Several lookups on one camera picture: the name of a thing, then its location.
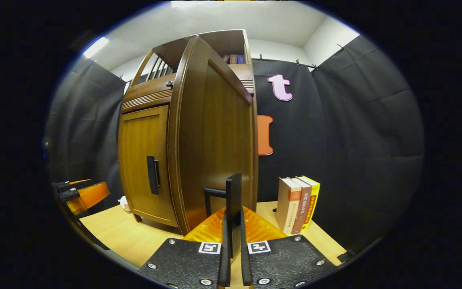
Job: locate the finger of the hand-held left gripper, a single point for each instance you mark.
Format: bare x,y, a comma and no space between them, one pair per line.
62,185
92,195

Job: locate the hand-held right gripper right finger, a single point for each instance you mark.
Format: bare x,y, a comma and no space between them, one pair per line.
245,265

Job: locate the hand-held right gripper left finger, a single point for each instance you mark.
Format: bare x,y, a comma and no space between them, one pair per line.
225,265

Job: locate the wooden shoe cabinet door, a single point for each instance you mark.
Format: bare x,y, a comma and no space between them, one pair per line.
215,140
140,160

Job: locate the wooden double-door shoe cabinet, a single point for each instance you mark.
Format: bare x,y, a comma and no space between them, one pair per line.
219,44

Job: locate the wooden cabinet drawer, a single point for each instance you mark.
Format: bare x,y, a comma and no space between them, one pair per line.
146,94

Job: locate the white crumpled paper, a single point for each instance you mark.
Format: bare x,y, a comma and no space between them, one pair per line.
124,203

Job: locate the white and orange book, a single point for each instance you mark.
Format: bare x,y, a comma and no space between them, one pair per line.
288,204

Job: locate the red-brown book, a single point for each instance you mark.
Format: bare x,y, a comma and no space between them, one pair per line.
304,204

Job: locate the yellow book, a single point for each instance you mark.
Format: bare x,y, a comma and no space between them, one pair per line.
314,200

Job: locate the ceiling light panel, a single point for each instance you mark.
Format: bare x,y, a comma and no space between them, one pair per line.
94,47

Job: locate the black backdrop cloth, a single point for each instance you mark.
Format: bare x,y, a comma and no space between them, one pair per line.
355,140

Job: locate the maroon book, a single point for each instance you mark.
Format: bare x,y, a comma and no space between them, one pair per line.
234,59

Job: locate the blue book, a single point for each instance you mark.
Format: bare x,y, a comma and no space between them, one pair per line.
241,59

